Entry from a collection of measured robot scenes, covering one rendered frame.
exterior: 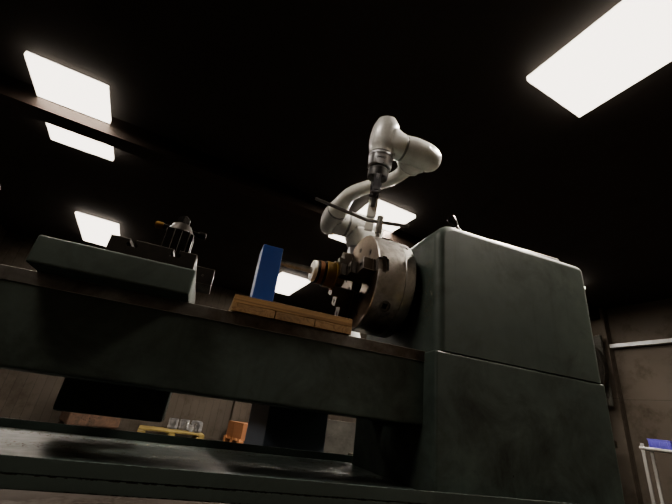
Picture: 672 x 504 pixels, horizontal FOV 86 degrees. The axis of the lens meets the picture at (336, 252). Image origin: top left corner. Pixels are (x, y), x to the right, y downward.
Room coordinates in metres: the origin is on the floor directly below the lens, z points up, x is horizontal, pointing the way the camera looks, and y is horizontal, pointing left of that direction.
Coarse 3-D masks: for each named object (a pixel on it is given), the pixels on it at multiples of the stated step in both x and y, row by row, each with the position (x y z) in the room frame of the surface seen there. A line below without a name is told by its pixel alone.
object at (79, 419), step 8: (64, 416) 6.49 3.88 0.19; (72, 416) 6.20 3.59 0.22; (80, 416) 6.26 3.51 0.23; (88, 416) 6.33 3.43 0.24; (96, 416) 6.40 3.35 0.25; (104, 416) 6.47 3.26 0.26; (72, 424) 6.23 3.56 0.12; (80, 424) 6.29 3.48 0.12; (88, 424) 6.36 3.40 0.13; (96, 424) 6.42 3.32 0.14; (104, 424) 6.49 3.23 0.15; (112, 424) 6.56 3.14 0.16
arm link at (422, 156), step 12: (420, 144) 1.03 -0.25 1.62; (408, 156) 1.06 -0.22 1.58; (420, 156) 1.05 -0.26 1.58; (432, 156) 1.06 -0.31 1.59; (408, 168) 1.11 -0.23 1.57; (420, 168) 1.10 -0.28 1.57; (432, 168) 1.10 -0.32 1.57; (396, 180) 1.22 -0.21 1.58; (348, 192) 1.34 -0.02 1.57; (360, 192) 1.31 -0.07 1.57; (336, 204) 1.42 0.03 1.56; (348, 204) 1.40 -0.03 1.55; (336, 216) 1.48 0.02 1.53
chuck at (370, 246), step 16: (368, 240) 1.05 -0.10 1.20; (384, 240) 1.02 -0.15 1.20; (368, 256) 1.04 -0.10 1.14; (384, 256) 0.97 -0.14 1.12; (400, 256) 0.99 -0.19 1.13; (384, 272) 0.96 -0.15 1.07; (400, 272) 0.98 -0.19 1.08; (352, 288) 1.15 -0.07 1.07; (368, 288) 1.02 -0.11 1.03; (384, 288) 0.98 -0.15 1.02; (400, 288) 0.99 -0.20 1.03; (368, 304) 1.01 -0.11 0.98; (368, 320) 1.04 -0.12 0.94; (384, 320) 1.04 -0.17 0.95
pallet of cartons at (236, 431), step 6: (228, 426) 8.05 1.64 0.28; (234, 426) 7.81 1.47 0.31; (240, 426) 7.59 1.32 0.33; (246, 426) 7.55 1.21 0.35; (228, 432) 7.99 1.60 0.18; (234, 432) 7.73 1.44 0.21; (240, 432) 7.56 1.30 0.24; (228, 438) 7.87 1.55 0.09; (234, 438) 7.66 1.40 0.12; (240, 438) 7.52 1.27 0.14
